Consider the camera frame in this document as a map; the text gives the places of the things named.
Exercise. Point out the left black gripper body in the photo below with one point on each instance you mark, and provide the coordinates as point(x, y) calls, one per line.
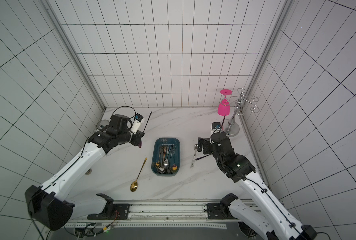
point(127, 136)

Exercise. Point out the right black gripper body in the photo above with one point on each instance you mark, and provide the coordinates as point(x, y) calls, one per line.
point(202, 145)

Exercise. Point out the silver spoon clear handle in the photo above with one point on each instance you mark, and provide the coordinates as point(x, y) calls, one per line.
point(194, 157)

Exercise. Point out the purple bowl dark spoon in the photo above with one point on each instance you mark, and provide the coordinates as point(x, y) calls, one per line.
point(146, 123)

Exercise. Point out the long gold spoon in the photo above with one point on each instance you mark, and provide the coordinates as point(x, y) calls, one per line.
point(134, 184)

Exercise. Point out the teal plastic storage box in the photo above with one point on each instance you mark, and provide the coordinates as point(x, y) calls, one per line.
point(166, 141)

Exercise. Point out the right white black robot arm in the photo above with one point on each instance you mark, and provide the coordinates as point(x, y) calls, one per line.
point(274, 222)

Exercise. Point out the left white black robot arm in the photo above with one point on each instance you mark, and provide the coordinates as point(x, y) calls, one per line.
point(49, 203)

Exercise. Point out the grey translucent cup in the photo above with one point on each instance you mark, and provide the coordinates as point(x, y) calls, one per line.
point(100, 125)

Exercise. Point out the chrome wine glass rack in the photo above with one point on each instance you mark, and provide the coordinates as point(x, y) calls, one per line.
point(232, 128)

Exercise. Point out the pink upside-down wine glass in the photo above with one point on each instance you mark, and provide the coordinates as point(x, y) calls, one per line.
point(224, 107)

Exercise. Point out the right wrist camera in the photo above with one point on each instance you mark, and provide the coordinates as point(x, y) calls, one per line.
point(216, 127)

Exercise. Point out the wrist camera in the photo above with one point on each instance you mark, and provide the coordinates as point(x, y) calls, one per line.
point(138, 120)
point(216, 127)

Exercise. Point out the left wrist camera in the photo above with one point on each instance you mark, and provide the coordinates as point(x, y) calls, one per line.
point(138, 120)

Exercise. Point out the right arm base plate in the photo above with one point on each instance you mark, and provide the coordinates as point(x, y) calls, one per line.
point(218, 212)

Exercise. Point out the aluminium mounting rail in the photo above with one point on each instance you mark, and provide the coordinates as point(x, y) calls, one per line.
point(174, 214)

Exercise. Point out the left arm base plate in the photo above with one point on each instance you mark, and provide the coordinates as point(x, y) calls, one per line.
point(115, 211)

